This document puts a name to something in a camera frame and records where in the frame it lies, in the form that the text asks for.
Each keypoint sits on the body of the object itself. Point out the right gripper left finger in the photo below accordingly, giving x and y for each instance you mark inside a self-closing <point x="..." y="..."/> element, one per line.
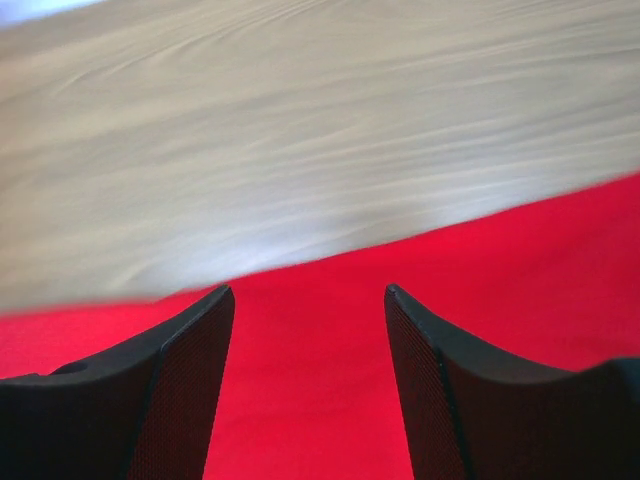
<point x="142" y="409"/>

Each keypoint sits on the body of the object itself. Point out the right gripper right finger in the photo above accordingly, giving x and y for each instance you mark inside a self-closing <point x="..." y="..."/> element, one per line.
<point x="472" y="410"/>

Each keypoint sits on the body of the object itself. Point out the red t shirt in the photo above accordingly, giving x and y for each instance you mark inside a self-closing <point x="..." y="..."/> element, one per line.
<point x="309" y="389"/>

